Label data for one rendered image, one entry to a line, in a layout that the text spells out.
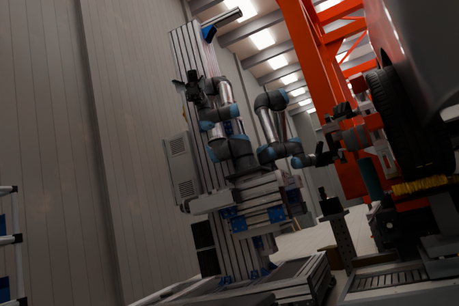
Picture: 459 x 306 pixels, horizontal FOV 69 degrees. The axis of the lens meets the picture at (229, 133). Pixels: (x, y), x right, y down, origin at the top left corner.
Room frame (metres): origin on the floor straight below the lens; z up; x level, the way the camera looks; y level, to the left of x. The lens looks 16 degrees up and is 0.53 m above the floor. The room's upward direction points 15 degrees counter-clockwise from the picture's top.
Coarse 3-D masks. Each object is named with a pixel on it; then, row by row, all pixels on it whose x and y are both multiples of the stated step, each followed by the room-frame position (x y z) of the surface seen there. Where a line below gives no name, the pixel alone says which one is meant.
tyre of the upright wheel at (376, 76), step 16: (368, 80) 1.67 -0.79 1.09; (384, 80) 1.60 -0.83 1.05; (400, 80) 1.56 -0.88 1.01; (384, 96) 1.57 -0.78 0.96; (400, 96) 1.54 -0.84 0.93; (384, 112) 1.57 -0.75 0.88; (400, 112) 1.54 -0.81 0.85; (400, 128) 1.56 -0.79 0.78; (416, 128) 1.54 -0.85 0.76; (432, 128) 1.53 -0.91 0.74; (400, 144) 1.59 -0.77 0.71; (416, 144) 1.58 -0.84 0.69; (432, 144) 1.56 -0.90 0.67; (448, 144) 1.55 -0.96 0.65; (400, 160) 1.65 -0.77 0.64; (416, 160) 1.62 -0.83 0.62; (432, 160) 1.63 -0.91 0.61; (448, 160) 1.61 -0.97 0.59; (416, 176) 1.73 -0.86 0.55
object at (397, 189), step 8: (432, 176) 1.70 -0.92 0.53; (440, 176) 1.68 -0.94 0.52; (448, 176) 1.69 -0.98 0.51; (400, 184) 1.76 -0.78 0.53; (408, 184) 1.74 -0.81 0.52; (416, 184) 1.72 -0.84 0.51; (424, 184) 1.71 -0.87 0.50; (432, 184) 1.70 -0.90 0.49; (440, 184) 1.71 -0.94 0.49; (392, 192) 1.79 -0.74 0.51; (400, 192) 1.76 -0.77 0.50; (408, 192) 1.76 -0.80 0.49
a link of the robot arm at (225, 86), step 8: (216, 80) 1.88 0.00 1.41; (224, 80) 1.86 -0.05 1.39; (216, 88) 1.90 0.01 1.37; (224, 88) 1.80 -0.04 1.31; (224, 96) 1.73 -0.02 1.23; (232, 96) 1.78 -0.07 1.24; (224, 104) 1.68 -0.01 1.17; (232, 104) 1.65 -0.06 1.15; (224, 112) 1.64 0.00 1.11; (232, 112) 1.64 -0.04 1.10; (224, 120) 1.68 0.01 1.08
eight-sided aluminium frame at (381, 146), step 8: (360, 104) 1.66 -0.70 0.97; (368, 104) 1.64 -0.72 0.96; (368, 112) 1.67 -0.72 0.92; (384, 136) 1.63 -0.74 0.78; (376, 144) 1.65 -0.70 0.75; (384, 144) 1.64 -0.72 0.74; (376, 152) 2.12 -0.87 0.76; (384, 152) 2.09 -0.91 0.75; (392, 160) 1.71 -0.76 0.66; (384, 168) 1.75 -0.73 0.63; (392, 168) 1.75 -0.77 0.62; (392, 176) 1.79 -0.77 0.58
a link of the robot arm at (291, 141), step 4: (288, 140) 2.01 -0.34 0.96; (292, 140) 1.99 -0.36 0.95; (296, 140) 1.99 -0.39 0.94; (300, 140) 2.01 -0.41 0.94; (284, 144) 1.99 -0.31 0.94; (288, 144) 1.99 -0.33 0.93; (292, 144) 1.99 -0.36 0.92; (296, 144) 1.99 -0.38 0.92; (300, 144) 1.99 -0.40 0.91; (288, 148) 1.98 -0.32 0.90; (292, 148) 1.99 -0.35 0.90; (296, 148) 1.99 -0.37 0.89; (300, 148) 1.99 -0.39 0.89; (288, 152) 1.99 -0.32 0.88; (292, 152) 2.00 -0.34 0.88; (296, 152) 1.99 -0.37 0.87; (300, 152) 1.99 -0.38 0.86; (304, 152) 2.01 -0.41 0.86
